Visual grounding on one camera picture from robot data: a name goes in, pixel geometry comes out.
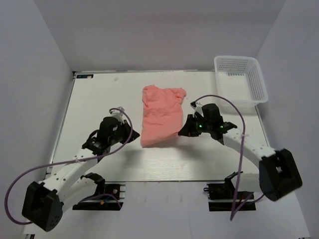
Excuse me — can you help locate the white plastic basket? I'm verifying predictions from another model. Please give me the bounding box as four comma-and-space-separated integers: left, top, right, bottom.
214, 55, 269, 108

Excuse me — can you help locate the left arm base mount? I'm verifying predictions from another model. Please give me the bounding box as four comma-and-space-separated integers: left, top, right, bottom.
72, 182, 126, 211

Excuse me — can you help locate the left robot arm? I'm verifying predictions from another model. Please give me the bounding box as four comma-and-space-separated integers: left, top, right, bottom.
22, 108, 140, 232

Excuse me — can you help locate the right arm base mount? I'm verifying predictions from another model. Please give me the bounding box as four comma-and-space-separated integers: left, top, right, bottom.
203, 182, 256, 212

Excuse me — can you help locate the pink t shirt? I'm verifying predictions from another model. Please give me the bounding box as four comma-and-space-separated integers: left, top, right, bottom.
141, 85, 186, 147

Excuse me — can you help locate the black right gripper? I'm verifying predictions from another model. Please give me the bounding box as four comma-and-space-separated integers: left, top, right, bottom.
179, 115, 212, 137

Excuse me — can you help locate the dark label sticker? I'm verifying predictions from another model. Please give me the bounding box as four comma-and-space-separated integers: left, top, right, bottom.
76, 74, 94, 79

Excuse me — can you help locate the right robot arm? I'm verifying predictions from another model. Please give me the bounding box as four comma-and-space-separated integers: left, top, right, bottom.
178, 102, 303, 202

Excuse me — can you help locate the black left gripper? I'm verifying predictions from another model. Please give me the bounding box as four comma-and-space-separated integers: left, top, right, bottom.
109, 119, 140, 145

